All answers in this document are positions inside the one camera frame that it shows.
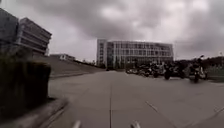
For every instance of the grey building with window rows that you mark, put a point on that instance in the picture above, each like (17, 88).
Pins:
(136, 51)

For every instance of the grey concrete slab pavement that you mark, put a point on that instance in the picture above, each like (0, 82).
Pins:
(133, 96)

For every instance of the low distant building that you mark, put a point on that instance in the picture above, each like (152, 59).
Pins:
(63, 57)

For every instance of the row of parked motorbikes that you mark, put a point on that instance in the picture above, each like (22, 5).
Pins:
(173, 70)

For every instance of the robot's own part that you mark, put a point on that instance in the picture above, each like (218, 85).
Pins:
(76, 124)
(136, 125)

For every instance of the grey multi-storey building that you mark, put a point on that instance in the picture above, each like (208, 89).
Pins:
(33, 36)

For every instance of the pale concrete kerb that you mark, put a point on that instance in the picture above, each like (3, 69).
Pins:
(40, 113)

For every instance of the dark green hedge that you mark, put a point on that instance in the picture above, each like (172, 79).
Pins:
(23, 83)

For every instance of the distant line of trees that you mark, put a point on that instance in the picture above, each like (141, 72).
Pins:
(215, 61)

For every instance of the grass area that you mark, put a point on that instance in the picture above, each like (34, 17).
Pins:
(216, 74)

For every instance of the sloped grey wall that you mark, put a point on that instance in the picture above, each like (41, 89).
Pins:
(66, 66)

